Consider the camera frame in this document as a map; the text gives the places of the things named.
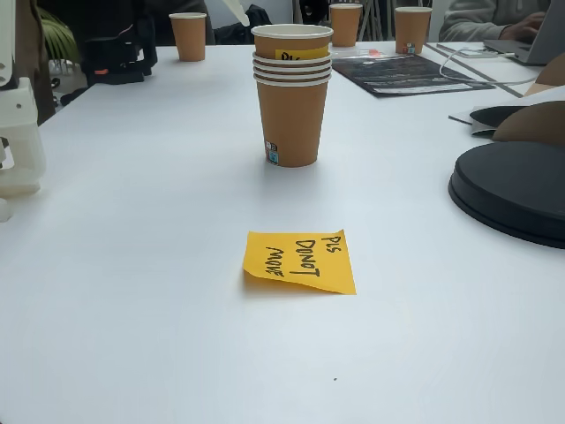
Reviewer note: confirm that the brown paper cup with note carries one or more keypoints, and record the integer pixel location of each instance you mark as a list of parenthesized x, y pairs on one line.
[(265, 46)]

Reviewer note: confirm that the yellow handwritten sticky note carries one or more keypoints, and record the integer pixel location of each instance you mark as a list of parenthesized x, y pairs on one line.
[(300, 55), (300, 260)]

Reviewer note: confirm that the person's hand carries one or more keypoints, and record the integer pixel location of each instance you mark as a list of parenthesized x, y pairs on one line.
[(525, 28)]

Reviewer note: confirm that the black bag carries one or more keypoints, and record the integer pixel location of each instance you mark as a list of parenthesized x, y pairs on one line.
[(260, 17)]

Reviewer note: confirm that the black printed sheet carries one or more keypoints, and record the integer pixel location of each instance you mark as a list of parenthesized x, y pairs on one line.
[(397, 73)]

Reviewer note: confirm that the green plant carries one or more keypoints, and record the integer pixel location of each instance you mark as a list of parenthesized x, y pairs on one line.
[(62, 42)]

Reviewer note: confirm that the person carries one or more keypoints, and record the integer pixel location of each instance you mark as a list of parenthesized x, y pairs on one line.
[(472, 17)]

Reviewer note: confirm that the black curved sheet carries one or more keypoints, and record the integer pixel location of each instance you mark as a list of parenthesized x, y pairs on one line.
[(490, 115)]

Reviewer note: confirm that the silver laptop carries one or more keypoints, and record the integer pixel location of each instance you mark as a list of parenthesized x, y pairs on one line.
[(547, 44)]

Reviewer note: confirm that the white paper sheet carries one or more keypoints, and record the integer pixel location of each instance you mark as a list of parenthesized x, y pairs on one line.
[(543, 95)]

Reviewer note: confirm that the brown curved cardboard piece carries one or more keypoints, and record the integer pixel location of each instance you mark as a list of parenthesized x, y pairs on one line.
[(552, 73), (534, 126)]

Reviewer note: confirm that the black round disc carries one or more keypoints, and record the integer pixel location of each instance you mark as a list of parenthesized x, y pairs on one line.
[(512, 190)]

